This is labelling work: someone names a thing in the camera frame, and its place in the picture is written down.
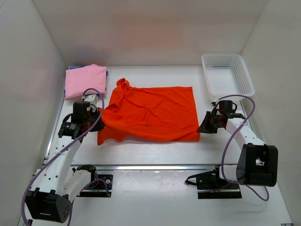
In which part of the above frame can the blue folded t shirt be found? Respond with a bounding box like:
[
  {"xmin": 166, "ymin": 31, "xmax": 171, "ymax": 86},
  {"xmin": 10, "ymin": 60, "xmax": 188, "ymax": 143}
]
[{"xmin": 63, "ymin": 66, "xmax": 110, "ymax": 98}]

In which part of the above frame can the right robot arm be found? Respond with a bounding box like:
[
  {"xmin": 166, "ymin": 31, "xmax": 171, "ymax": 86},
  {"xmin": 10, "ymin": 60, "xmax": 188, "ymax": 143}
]
[{"xmin": 197, "ymin": 100, "xmax": 278, "ymax": 189}]

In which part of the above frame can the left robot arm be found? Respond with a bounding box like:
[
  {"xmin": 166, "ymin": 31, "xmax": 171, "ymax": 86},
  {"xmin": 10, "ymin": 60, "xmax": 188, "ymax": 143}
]
[{"xmin": 21, "ymin": 100, "xmax": 105, "ymax": 226}]

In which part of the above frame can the orange t shirt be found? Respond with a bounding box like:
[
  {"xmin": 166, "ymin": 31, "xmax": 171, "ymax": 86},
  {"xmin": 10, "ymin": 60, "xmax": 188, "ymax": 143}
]
[{"xmin": 97, "ymin": 78, "xmax": 200, "ymax": 145}]

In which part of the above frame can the white perforated plastic basket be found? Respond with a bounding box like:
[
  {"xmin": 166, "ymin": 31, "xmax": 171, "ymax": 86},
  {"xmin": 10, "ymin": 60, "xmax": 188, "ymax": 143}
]
[{"xmin": 201, "ymin": 53, "xmax": 255, "ymax": 102}]

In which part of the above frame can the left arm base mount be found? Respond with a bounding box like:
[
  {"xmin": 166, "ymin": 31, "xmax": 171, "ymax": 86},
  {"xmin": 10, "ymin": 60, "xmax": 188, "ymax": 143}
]
[{"xmin": 72, "ymin": 165, "xmax": 113, "ymax": 198}]

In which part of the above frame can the pink folded t shirt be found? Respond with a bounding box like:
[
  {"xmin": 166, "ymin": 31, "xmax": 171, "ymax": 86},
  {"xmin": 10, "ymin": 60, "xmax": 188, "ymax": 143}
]
[{"xmin": 64, "ymin": 64, "xmax": 107, "ymax": 100}]

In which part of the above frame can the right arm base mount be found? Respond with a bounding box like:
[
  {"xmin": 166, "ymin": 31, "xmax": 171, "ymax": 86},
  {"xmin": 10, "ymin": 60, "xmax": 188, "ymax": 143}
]
[{"xmin": 184, "ymin": 167, "xmax": 242, "ymax": 200}]

